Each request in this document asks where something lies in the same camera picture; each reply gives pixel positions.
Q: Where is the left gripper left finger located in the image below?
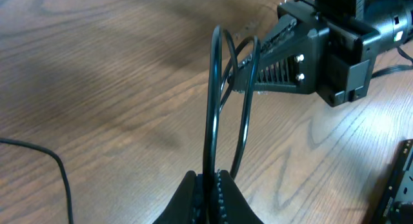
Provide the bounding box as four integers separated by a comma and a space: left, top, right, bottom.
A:
153, 170, 196, 224

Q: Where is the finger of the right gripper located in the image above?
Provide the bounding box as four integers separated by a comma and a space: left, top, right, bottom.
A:
228, 26, 330, 96
261, 14, 297, 53

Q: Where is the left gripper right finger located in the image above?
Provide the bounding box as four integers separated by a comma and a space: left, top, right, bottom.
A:
209, 170, 263, 224

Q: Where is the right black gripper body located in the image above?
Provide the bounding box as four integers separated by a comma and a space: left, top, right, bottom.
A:
277, 0, 412, 107

